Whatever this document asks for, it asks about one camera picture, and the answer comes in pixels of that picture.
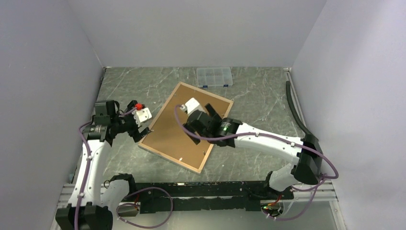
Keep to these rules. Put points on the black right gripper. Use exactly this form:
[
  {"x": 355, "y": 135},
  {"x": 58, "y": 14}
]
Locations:
[{"x": 212, "y": 112}]

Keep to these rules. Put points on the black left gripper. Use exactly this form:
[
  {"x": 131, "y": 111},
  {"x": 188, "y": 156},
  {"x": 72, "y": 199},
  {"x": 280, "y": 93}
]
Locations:
[{"x": 137, "y": 135}]

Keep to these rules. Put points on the white wooden picture frame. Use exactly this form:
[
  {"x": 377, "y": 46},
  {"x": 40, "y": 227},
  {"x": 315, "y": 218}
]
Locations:
[{"x": 171, "y": 158}]

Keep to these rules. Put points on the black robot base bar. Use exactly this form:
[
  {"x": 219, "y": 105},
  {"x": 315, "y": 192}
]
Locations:
[{"x": 196, "y": 196}]

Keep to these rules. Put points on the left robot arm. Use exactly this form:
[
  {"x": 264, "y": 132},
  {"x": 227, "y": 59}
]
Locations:
[{"x": 92, "y": 165}]

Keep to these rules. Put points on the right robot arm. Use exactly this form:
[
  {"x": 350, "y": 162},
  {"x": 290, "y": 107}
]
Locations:
[{"x": 303, "y": 155}]

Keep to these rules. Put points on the clear plastic organizer box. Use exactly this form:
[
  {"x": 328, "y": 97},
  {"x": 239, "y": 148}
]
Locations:
[{"x": 214, "y": 77}]

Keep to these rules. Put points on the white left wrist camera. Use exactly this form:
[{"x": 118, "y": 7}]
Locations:
[{"x": 141, "y": 114}]

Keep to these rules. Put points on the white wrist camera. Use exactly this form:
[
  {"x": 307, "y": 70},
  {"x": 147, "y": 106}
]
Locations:
[
  {"x": 141, "y": 114},
  {"x": 191, "y": 106}
]

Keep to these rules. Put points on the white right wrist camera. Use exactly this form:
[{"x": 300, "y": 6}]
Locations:
[{"x": 191, "y": 106}]

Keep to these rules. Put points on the aluminium table edge rail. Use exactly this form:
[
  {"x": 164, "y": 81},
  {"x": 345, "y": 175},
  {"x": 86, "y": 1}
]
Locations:
[{"x": 296, "y": 102}]

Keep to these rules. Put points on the aluminium front rail frame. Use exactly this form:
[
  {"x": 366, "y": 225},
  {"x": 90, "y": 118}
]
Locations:
[{"x": 324, "y": 192}]

